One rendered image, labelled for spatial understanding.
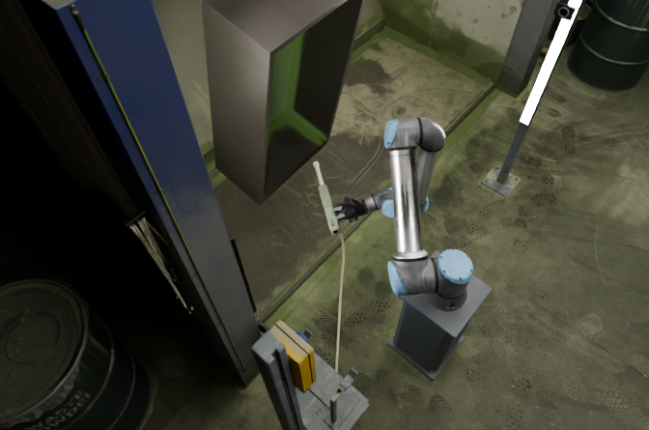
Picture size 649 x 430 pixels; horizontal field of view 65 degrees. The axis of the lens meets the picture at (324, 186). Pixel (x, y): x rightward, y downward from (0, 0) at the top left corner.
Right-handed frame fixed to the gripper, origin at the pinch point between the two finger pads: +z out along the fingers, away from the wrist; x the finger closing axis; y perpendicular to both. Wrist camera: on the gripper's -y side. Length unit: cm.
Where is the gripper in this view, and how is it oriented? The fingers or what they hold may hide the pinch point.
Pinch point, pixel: (329, 216)
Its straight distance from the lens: 272.0
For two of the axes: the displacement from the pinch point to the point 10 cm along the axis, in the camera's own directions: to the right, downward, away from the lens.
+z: -9.4, 3.5, 0.6
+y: 2.6, 5.6, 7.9
